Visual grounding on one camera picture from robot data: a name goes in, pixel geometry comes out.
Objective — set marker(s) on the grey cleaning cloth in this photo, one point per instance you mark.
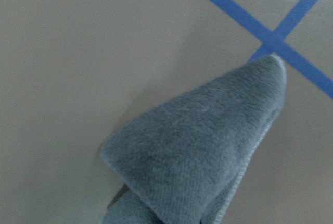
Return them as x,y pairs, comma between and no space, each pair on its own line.
183,160

